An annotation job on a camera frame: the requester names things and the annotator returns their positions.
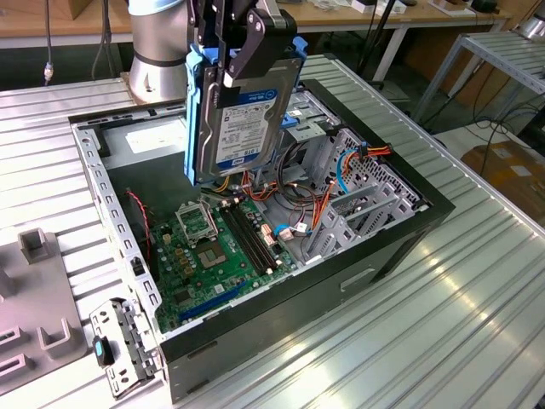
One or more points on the white grey wrist camera box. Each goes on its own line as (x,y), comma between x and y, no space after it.
(270,6)

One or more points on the brown cardboard box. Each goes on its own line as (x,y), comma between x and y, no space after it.
(511,170)

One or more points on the black blue bracket latch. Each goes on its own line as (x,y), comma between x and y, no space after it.
(102,351)

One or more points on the black RAM slot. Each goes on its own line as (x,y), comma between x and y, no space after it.
(247,240)
(258,233)

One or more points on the blue plastic drive latch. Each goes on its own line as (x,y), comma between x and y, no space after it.
(290,121)

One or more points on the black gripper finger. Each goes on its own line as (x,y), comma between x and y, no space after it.
(244,47)
(213,21)

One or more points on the blue expansion slot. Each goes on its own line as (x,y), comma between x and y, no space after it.
(213,300)

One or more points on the metal slat side table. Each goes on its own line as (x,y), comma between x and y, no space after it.
(502,53)

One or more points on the grey metal slot bracket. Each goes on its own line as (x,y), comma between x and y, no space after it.
(132,336)

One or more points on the CPU socket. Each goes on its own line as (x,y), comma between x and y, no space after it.
(211,255)

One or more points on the silver cylinder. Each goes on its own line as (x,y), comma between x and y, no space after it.
(532,26)

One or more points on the green motherboard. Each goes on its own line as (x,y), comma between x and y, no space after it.
(230,274)

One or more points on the hard disk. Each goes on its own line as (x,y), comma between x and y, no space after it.
(242,128)

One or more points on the grey power supply unit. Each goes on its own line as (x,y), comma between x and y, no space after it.
(149,183)

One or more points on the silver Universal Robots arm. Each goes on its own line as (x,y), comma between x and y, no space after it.
(157,42)

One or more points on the small white box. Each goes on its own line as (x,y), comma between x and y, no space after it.
(362,5)

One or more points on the wooden desk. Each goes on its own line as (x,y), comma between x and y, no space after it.
(332,19)

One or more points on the grey perforated disk bay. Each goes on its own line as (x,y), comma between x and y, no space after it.
(340,236)

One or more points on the grey optical drive cage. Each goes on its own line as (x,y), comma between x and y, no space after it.
(311,128)

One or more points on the small black device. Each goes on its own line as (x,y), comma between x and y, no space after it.
(485,6)

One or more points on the black open PC case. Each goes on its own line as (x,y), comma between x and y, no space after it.
(298,307)

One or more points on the grey parts rack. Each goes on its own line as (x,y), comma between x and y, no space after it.
(38,294)

